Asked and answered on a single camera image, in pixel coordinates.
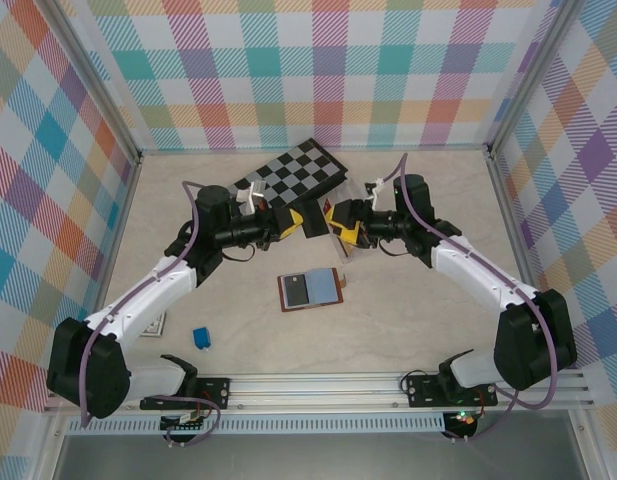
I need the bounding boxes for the clear plastic box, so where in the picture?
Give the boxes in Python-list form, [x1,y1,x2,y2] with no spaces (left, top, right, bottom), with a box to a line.
[331,232,368,265]

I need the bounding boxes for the black credit card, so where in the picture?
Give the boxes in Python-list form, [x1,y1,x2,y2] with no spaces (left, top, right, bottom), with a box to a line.
[301,199,330,240]

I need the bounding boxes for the brown leather card holder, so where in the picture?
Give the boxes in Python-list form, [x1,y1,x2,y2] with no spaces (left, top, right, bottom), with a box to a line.
[277,267,350,314]

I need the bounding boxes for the patterned white-edged card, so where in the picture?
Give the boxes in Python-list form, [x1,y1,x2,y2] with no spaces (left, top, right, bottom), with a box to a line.
[139,310,168,339]

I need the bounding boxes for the black and grey chessboard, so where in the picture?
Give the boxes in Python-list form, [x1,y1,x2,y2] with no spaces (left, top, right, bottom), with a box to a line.
[226,137,349,209]

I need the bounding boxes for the aluminium cross rail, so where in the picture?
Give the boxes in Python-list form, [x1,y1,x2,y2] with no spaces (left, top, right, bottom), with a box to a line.
[137,143,492,156]

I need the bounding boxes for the aluminium side rail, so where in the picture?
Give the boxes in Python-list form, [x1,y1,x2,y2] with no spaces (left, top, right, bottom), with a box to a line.
[76,149,143,376]
[486,144,560,370]

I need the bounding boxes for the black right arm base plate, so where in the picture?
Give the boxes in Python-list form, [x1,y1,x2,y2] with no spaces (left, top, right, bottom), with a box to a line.
[405,373,498,409]

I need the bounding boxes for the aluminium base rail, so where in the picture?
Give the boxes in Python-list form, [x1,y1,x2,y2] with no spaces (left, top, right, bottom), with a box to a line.
[42,368,597,414]

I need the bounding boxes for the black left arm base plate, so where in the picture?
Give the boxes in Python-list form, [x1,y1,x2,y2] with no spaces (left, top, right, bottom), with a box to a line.
[140,377,232,412]

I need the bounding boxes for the perforated grey cable duct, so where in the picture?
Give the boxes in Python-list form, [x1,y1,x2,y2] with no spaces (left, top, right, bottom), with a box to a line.
[67,417,447,435]

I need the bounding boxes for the aluminium frame post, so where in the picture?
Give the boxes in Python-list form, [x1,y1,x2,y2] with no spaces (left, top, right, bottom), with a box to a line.
[42,0,142,164]
[487,0,587,154]

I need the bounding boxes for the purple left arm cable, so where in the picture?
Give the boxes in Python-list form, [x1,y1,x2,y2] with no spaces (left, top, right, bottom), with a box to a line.
[80,179,223,449]

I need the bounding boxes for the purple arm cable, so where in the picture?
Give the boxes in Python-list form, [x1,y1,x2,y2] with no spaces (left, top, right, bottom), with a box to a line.
[80,179,223,449]
[377,152,560,444]

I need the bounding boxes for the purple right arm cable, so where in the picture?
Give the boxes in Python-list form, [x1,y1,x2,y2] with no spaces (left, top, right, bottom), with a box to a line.
[377,152,560,444]

